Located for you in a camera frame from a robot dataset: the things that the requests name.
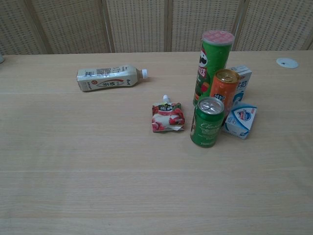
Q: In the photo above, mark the white milk tea bottle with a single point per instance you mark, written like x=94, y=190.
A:
x=107, y=78

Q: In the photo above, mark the green soda can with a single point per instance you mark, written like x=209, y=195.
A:
x=206, y=124

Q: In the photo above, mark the orange soda can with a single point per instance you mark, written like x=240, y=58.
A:
x=222, y=90

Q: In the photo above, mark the red lychee jelly pouch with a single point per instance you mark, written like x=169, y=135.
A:
x=167, y=118

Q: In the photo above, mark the green Pringles chips can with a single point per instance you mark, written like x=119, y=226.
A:
x=212, y=66

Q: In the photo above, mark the white blue soap box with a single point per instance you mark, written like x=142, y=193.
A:
x=242, y=120

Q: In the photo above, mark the white blue milk carton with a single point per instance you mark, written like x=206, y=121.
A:
x=244, y=83

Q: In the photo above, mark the woven rattan folding screen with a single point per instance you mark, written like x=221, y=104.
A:
x=137, y=24

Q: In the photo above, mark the round white table grommet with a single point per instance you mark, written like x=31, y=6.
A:
x=287, y=62

